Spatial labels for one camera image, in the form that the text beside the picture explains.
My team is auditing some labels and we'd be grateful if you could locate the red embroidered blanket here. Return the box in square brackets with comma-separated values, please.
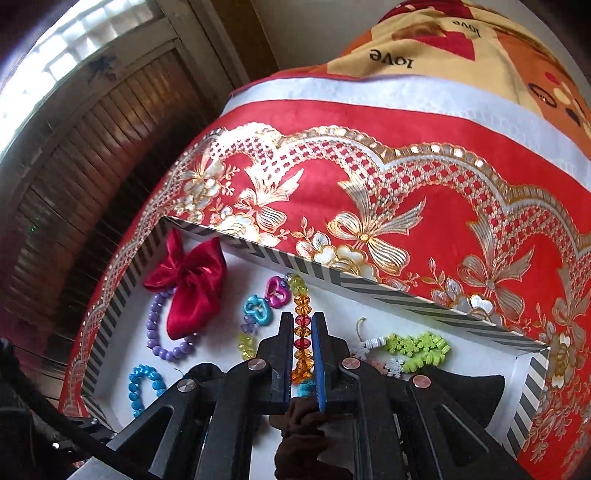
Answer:
[60, 76, 591, 480]

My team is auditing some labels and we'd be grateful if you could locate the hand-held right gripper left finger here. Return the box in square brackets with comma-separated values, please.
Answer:
[106, 311, 296, 480]

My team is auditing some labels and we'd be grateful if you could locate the purple bead bracelet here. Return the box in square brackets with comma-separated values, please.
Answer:
[147, 288, 201, 361]

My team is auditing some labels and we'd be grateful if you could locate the brown hair scrunchie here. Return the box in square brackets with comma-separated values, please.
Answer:
[272, 397, 354, 480]

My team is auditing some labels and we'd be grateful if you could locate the bright window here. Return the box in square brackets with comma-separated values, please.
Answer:
[0, 0, 176, 153]

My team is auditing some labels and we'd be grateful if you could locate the black cable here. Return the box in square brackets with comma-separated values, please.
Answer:
[0, 342, 158, 480]

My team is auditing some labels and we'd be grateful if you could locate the printed beige orange blanket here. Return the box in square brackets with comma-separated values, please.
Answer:
[295, 0, 591, 162]

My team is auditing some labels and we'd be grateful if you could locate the green snowflake bead bracelet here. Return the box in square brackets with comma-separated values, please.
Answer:
[355, 316, 451, 378]

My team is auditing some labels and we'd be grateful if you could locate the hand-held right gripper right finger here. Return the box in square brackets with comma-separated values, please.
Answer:
[311, 311, 532, 480]

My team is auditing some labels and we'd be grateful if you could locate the multicolour bead bracelet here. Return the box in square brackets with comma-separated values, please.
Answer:
[238, 272, 317, 398]

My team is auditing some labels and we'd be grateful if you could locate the brown wooden slatted door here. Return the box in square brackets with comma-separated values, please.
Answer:
[0, 28, 241, 324]

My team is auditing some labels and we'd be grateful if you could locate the striped cardboard box tray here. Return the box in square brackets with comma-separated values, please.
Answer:
[81, 217, 550, 460]

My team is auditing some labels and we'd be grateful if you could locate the black hair scrunchie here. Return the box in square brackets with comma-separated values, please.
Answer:
[187, 362, 506, 428]

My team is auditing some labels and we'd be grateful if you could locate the blue bead bracelet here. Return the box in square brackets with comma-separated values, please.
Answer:
[128, 364, 168, 418]

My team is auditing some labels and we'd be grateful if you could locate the red satin bow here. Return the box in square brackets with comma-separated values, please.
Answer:
[143, 229, 227, 341]

